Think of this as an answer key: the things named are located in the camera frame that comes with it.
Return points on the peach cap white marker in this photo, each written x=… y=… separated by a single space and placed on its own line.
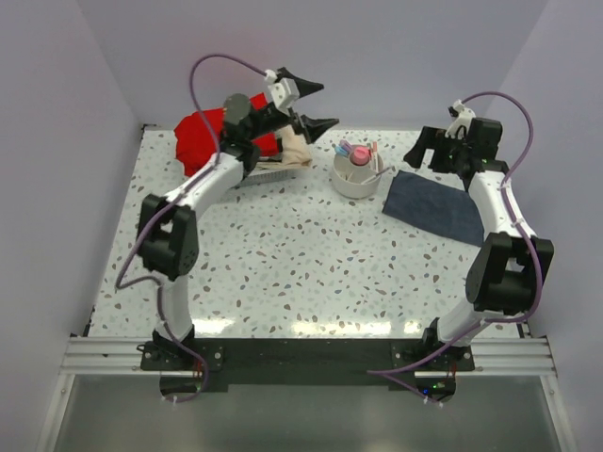
x=373 y=148

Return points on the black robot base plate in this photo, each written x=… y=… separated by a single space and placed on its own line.
x=217 y=364

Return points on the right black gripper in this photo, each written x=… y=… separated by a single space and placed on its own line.
x=431 y=138

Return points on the red folded cloth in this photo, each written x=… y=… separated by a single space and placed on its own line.
x=195 y=145

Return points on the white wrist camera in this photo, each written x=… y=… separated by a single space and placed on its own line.
x=282 y=89
x=462 y=116

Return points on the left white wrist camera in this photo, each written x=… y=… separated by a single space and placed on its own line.
x=282 y=89

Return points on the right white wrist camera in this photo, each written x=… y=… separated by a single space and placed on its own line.
x=462 y=116

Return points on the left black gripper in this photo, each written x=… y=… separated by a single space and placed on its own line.
x=312 y=128

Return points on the white round divided organizer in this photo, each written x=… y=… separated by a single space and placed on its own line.
x=347 y=179

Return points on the beige folded cloth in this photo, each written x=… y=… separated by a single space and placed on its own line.
x=296 y=152

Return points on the pink purple correction tape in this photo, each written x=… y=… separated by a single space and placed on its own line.
x=345 y=145

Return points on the dark blue towel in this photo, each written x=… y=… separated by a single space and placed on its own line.
x=434 y=208

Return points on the blue white eraser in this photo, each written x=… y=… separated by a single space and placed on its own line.
x=341 y=151

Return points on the clear pen case pink cap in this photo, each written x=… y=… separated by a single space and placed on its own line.
x=360 y=156

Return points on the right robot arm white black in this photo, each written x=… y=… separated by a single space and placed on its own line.
x=505 y=282

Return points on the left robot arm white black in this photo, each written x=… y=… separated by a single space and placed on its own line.
x=167 y=241

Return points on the white plastic basket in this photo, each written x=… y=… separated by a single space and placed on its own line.
x=263 y=176

